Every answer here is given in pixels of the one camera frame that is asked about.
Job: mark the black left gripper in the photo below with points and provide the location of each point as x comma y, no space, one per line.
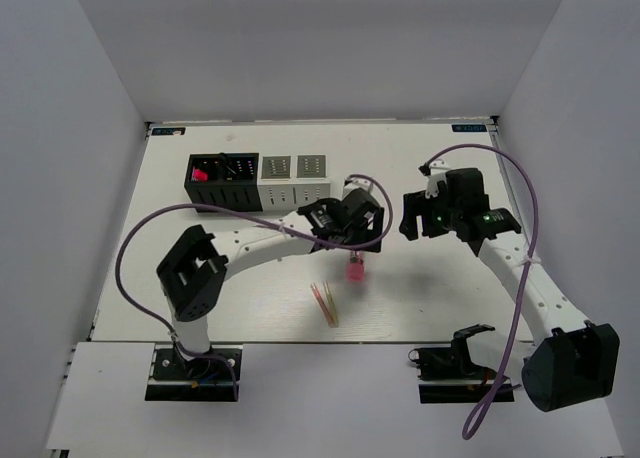
369,235

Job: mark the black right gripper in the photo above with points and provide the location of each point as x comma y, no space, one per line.
416,204

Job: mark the black handled scissors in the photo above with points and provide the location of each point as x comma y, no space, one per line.
225,166

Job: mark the yellow thin highlighter pen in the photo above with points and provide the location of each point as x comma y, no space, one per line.
331,304

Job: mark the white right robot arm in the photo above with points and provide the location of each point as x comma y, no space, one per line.
571,360

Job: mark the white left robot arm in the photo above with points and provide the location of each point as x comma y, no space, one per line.
195,269

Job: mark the white slotted organizer box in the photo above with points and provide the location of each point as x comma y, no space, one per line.
287,182

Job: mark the right blue table label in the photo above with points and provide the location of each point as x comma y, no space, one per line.
468,128

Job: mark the blue table label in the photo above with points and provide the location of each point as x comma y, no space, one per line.
468,128
168,131

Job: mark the black slotted organizer box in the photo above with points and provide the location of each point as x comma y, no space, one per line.
238,193

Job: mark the left blue table label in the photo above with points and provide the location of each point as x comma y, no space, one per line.
168,131

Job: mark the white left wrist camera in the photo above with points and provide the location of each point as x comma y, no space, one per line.
352,183

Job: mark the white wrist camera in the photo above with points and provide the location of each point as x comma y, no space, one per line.
435,172
352,183

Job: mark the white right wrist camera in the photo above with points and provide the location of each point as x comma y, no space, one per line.
435,172

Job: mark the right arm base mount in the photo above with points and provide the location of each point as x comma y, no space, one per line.
462,371

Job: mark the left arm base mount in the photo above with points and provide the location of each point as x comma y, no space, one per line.
172,378

